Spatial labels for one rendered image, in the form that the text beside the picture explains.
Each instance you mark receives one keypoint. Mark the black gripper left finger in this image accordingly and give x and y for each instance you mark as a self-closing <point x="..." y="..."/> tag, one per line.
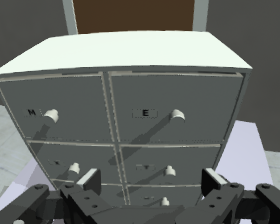
<point x="84" y="207"/>

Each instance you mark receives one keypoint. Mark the grey drawer front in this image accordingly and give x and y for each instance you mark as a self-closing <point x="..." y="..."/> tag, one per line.
<point x="149" y="104"/>
<point x="113" y="194"/>
<point x="178" y="163"/>
<point x="58" y="158"/>
<point x="78" y="99"/>
<point x="151" y="195"/>

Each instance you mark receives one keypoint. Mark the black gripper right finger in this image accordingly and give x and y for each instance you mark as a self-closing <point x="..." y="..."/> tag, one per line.
<point x="250" y="204"/>

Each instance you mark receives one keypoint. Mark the grey chest of drawers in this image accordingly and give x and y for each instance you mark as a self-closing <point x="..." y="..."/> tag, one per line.
<point x="128" y="51"/>

